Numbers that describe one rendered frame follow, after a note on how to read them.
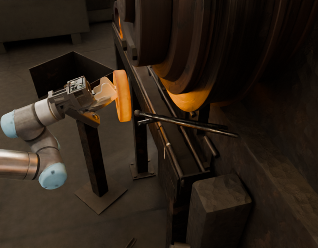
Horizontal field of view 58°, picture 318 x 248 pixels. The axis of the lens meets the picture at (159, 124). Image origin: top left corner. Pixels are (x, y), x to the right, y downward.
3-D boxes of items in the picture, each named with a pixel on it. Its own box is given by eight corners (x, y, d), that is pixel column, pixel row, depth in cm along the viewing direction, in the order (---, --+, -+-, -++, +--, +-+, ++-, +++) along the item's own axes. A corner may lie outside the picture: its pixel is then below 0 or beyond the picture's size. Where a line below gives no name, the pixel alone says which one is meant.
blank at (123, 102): (122, 62, 90) (111, 63, 90) (130, 81, 77) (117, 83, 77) (125, 106, 98) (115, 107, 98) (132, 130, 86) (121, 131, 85)
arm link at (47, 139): (44, 172, 90) (24, 152, 82) (38, 150, 97) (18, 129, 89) (67, 160, 91) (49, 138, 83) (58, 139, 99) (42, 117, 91)
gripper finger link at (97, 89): (119, 74, 83) (89, 85, 83) (125, 90, 87) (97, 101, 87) (117, 69, 85) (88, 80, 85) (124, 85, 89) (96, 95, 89)
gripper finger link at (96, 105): (111, 100, 82) (81, 110, 82) (112, 104, 83) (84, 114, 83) (109, 91, 86) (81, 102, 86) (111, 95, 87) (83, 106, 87)
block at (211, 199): (223, 231, 74) (239, 169, 59) (237, 261, 68) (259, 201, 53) (183, 241, 72) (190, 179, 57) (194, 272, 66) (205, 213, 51)
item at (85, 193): (97, 166, 166) (73, 50, 120) (129, 190, 153) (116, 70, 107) (67, 188, 154) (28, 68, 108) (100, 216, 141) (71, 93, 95)
